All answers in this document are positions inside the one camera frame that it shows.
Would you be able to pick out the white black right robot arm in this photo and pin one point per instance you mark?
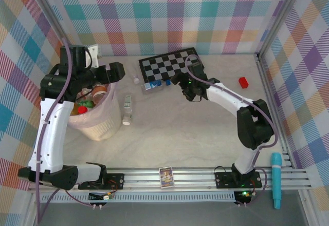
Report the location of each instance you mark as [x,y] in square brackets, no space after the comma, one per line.
[226,97]

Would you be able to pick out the blue white small box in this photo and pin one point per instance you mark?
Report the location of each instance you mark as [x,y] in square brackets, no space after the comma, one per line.
[154,85]

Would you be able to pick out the aluminium frame post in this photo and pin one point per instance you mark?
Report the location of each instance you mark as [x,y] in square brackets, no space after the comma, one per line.
[55,16]
[279,18]

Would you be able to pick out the cream plastic waste bin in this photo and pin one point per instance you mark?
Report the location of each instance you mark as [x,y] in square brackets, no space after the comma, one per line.
[105,128]

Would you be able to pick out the pink plastic bin liner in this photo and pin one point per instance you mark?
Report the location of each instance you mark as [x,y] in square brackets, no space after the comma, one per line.
[110,100]

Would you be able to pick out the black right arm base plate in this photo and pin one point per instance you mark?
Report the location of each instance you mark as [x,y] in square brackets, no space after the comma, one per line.
[223,181]

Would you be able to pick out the playing card box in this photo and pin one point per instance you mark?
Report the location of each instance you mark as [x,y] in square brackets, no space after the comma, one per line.
[167,177]

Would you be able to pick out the red plastic block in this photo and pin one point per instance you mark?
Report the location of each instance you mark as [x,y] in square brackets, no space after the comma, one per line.
[243,82]

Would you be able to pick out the clear bottle green white label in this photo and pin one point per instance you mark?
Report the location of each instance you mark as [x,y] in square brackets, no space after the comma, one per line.
[127,108]

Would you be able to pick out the black grey chessboard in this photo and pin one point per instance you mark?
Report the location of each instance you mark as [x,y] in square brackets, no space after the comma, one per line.
[159,66]

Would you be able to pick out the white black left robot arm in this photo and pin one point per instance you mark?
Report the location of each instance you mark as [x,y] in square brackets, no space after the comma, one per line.
[48,138]

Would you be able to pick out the small clear bottle white cap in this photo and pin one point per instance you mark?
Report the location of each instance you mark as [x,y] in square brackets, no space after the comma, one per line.
[136,79]

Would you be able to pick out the small black controller board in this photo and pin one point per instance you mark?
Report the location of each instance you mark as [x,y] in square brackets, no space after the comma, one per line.
[244,194]
[106,197]

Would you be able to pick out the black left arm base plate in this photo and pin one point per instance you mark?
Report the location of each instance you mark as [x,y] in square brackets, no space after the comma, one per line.
[115,179]

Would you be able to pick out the aluminium front rail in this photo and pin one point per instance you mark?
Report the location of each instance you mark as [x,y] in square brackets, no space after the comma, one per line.
[144,177]

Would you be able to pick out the turquoise plastic tube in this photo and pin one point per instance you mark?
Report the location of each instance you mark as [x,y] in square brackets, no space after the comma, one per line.
[276,179]

